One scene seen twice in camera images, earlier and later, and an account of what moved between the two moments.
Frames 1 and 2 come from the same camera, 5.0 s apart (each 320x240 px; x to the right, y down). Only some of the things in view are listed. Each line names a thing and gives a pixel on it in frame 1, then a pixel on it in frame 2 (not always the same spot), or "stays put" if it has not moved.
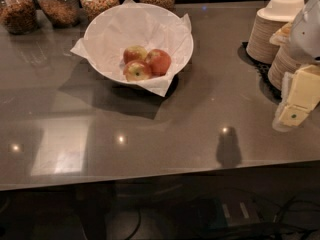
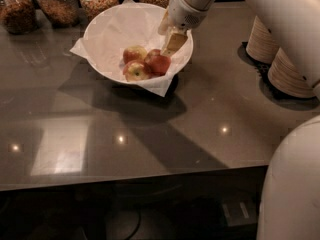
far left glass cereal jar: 18,10 stays put
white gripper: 306,37 to 184,13
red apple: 157,62 stays put
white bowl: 110,32 stays put
